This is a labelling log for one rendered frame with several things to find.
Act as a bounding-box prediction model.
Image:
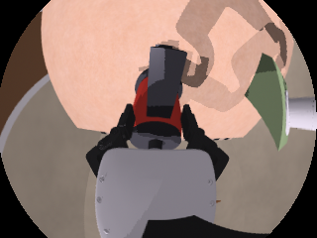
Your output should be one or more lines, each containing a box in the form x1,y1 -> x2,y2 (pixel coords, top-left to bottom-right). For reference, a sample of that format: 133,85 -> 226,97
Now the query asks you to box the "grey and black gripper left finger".
86,103 -> 136,177

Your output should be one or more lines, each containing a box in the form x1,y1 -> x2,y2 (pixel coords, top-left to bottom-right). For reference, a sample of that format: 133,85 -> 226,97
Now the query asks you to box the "red electric kettle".
130,44 -> 187,150

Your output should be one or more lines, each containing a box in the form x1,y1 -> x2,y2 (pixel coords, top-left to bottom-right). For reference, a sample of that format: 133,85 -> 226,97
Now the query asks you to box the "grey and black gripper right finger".
180,104 -> 229,180

